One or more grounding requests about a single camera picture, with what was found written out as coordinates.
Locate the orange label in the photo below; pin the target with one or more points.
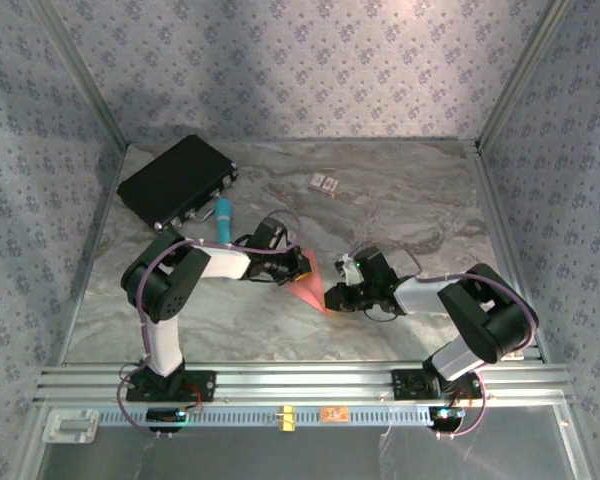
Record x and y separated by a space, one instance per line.
334 414

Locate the clear acrylic panel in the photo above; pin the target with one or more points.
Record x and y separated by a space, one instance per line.
300 455

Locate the teal cylindrical tool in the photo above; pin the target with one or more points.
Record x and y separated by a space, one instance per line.
223 220

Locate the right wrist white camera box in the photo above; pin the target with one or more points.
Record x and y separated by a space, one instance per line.
349 270

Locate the aluminium mounting rail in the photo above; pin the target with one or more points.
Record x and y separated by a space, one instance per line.
300 382

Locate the aluminium corner post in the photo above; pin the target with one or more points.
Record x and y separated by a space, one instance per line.
522 72

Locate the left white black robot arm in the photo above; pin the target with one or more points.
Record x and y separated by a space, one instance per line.
165 350

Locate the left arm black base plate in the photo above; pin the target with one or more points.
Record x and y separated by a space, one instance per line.
200 387

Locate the black hard case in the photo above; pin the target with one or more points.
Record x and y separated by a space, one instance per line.
175 175

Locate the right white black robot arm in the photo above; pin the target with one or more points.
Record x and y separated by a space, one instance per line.
485 320

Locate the aluminium edge bar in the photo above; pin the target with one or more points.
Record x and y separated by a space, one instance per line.
510 240
95 240

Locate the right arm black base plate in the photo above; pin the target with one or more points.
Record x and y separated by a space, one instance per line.
405 387

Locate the small printed card box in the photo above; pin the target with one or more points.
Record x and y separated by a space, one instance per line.
324 184

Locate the grey metal bracket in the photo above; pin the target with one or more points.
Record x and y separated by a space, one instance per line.
72 426

